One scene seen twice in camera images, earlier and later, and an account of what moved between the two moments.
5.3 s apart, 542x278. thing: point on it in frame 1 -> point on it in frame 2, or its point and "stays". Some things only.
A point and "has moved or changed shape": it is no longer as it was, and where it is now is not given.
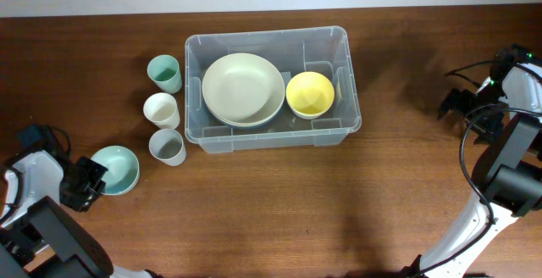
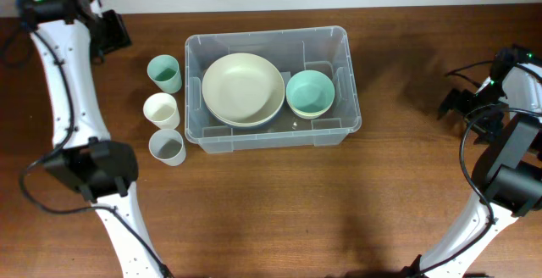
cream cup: x=161 y=109 stays
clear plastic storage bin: x=262 y=90 stays
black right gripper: x=490 y=128 stays
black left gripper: x=82 y=202 -> x=122 y=37
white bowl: x=314 y=116 stays
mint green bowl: x=123 y=169 has moved or changed shape
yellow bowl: x=310 y=92 -> x=310 y=114
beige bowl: x=243 y=88 stays
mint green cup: x=163 y=69 stays
